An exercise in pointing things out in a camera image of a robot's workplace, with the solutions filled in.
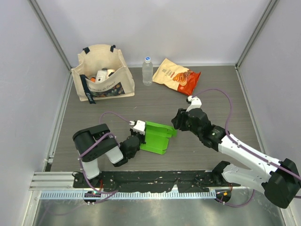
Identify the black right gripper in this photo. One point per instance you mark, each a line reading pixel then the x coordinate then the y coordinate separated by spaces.
pixel 178 121

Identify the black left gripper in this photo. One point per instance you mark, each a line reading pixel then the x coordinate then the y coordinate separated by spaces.
pixel 143 137

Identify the green paper box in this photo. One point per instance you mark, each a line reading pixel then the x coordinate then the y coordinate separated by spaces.
pixel 157 137

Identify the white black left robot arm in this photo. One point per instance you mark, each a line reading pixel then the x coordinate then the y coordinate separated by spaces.
pixel 96 141

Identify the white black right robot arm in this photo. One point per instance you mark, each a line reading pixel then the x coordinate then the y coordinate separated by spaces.
pixel 278 180

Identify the white box in bag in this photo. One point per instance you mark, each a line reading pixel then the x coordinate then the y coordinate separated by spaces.
pixel 101 76

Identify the orange beige snack bag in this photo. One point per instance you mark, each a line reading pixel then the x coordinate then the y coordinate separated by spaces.
pixel 176 77

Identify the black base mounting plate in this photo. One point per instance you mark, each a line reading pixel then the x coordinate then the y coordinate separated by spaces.
pixel 187 181

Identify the clear plastic water bottle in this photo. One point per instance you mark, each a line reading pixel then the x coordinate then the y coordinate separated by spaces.
pixel 147 71

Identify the beige canvas tote bag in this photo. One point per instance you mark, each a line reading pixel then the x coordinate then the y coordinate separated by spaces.
pixel 119 81

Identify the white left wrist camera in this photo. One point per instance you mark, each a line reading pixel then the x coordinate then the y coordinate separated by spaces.
pixel 136 125

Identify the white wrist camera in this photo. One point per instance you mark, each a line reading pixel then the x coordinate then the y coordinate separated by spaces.
pixel 136 125
pixel 194 102

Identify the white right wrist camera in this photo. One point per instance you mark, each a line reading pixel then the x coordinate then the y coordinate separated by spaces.
pixel 194 102

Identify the white slotted cable duct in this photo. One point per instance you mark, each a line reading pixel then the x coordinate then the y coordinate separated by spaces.
pixel 88 195

